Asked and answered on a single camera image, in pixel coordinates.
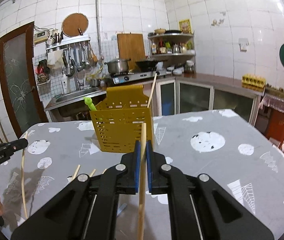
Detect kitchen counter cabinets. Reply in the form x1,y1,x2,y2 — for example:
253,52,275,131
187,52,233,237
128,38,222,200
151,74,264,125

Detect dark glass door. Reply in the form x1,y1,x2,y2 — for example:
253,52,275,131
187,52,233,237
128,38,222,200
0,22,48,138

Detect steel sink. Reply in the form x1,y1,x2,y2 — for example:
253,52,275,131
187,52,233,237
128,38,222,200
45,87,106,118

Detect white soap bottle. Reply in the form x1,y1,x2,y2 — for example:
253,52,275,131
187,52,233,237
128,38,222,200
61,77,69,94

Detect white cloth on rack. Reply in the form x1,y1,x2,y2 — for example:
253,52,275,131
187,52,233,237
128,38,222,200
47,50,64,69

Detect yellow perforated utensil holder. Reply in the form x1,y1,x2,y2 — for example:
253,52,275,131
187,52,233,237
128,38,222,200
90,85,154,153

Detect steel faucet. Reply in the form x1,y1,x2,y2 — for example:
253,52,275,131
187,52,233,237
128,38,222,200
67,59,80,90

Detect gas stove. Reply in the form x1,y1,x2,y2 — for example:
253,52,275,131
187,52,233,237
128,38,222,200
103,69,166,86

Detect chopstick standing in holder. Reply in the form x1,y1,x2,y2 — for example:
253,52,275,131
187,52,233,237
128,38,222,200
147,72,158,108

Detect round wooden board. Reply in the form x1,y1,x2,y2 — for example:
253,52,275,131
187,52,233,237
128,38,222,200
61,13,88,37

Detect steel cooking pot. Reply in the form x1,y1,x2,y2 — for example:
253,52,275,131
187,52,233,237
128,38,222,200
105,58,131,75

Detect yellow egg carton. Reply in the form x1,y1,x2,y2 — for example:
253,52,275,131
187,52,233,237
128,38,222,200
242,74,267,88

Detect black wok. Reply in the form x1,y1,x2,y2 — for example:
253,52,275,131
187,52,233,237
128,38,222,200
135,59,166,72

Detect rectangular wooden cutting board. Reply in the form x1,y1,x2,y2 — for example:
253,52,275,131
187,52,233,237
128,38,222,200
117,34,146,72

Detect corner metal shelf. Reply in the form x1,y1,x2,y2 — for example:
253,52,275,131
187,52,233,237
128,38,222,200
147,29,196,72

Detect green plastic utensil handle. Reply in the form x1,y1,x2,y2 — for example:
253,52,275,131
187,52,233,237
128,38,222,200
83,96,100,112

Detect wall utensil rack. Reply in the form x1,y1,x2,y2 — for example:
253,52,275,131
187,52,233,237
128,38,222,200
46,35,98,75

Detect white wall socket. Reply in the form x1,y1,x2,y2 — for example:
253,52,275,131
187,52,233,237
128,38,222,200
238,37,249,52

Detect yellow wall poster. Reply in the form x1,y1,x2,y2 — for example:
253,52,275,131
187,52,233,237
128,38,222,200
178,18,192,34

